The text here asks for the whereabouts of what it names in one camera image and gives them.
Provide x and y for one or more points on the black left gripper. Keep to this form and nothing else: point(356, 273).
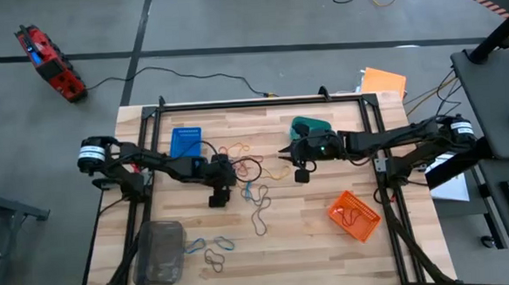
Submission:
point(219, 175)

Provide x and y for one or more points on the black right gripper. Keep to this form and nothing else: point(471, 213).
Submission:
point(320, 148)

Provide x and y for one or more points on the yellow rubber band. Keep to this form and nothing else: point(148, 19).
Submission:
point(282, 176)

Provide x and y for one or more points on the blue rubber band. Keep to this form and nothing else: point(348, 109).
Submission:
point(248, 191)
point(187, 251)
point(231, 247)

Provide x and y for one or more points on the red rubber band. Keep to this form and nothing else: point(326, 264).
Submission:
point(255, 156)

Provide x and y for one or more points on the orange rubber band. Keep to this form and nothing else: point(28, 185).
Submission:
point(237, 144)

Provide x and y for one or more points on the brown rubber band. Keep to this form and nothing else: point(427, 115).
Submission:
point(350, 224)
point(263, 186)
point(208, 259)
point(254, 221)

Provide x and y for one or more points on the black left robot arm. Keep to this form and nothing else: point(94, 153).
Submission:
point(168, 166)

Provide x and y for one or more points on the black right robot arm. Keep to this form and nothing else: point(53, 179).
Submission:
point(389, 137)

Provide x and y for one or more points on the green plastic basket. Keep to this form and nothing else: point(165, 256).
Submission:
point(310, 123)

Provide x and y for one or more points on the blue plastic basket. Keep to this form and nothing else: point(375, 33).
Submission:
point(184, 139)

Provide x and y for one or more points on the orange plastic basket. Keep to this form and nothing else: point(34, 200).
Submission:
point(349, 200)

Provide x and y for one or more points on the clear grey plastic basket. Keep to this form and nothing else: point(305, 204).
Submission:
point(160, 261)

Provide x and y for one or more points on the orange paper folder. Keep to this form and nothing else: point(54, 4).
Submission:
point(384, 82)

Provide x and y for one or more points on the white paper sheet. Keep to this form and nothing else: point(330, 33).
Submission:
point(453, 186)

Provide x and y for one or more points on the black desk base bar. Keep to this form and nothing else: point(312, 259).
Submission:
point(461, 164)

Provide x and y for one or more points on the grey metal stand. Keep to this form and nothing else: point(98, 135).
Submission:
point(13, 209)

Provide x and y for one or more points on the dark grey side desk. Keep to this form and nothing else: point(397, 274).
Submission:
point(492, 104)

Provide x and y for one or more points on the black caster wheel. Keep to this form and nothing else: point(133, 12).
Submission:
point(488, 241)

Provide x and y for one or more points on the black aluminium table frame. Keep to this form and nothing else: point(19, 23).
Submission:
point(257, 103)

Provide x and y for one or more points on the black desk post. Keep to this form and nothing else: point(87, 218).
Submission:
point(497, 34)

